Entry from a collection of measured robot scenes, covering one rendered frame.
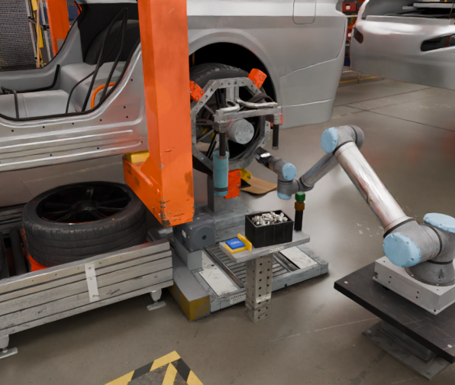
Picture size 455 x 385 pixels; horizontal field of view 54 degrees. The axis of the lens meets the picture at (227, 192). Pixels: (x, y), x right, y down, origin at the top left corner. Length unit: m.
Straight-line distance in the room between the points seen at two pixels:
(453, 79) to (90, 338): 3.67
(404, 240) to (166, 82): 1.18
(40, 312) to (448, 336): 1.79
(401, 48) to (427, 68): 0.32
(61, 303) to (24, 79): 2.30
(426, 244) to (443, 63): 2.77
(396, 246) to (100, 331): 1.48
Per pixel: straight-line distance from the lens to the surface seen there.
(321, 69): 3.08
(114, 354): 2.31
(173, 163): 2.07
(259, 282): 2.27
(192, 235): 2.47
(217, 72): 2.62
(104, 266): 2.29
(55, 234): 2.34
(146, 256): 2.33
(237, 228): 2.94
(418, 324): 2.09
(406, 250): 1.95
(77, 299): 2.34
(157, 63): 1.95
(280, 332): 2.37
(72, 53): 4.17
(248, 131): 2.52
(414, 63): 4.64
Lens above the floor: 1.55
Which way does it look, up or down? 24 degrees down
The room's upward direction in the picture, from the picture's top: straight up
